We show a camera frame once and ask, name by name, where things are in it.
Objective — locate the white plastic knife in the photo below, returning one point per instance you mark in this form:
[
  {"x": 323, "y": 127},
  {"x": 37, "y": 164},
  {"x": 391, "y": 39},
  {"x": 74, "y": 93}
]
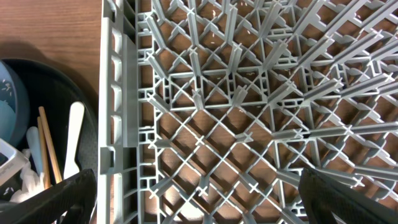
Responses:
[{"x": 76, "y": 115}]

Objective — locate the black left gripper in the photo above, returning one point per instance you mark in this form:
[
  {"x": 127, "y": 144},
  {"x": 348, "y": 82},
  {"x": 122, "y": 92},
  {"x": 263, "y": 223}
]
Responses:
[{"x": 9, "y": 161}]

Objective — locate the round black tray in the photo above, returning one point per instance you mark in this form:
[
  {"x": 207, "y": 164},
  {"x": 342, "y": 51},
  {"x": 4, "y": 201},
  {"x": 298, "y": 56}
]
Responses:
[{"x": 54, "y": 91}]

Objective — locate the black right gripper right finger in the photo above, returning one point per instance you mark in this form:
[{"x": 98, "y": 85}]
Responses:
[{"x": 325, "y": 200}]

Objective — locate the wooden chopstick right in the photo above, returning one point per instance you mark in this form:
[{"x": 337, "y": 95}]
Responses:
[{"x": 50, "y": 146}]

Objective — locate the dark blue bowl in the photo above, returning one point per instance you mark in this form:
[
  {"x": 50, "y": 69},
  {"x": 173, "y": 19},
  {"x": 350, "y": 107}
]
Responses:
[{"x": 14, "y": 94}]

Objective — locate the light blue small plate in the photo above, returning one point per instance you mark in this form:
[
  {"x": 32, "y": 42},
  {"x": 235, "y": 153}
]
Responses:
[{"x": 8, "y": 121}]

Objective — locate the wooden chopstick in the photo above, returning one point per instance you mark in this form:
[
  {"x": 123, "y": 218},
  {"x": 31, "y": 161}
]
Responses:
[
  {"x": 43, "y": 151},
  {"x": 50, "y": 146}
]

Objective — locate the light blue spoon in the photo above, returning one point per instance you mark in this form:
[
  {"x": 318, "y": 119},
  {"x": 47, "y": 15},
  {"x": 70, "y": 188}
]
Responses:
[{"x": 33, "y": 141}]

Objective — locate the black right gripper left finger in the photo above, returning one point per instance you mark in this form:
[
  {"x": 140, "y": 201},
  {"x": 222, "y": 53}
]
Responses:
[{"x": 75, "y": 197}]

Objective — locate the grey dishwasher rack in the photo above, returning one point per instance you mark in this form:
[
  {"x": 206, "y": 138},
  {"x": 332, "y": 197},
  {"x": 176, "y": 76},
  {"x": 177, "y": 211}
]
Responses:
[{"x": 210, "y": 110}]

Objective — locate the wooden chopstick left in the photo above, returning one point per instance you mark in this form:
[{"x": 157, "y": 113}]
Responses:
[{"x": 43, "y": 151}]

